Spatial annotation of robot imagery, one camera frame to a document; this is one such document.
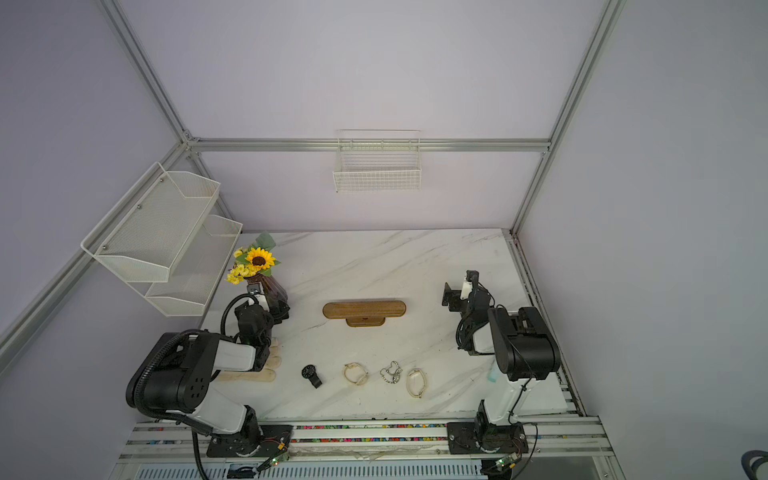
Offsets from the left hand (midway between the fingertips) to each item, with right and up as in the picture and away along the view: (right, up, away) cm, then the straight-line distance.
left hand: (265, 302), depth 94 cm
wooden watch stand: (+32, -3, -5) cm, 33 cm away
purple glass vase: (+3, +4, -1) cm, 5 cm away
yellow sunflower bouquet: (+3, +14, -12) cm, 19 cm away
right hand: (+65, +4, +4) cm, 65 cm away
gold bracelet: (+30, -19, -10) cm, 37 cm away
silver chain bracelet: (+41, -19, -10) cm, 46 cm away
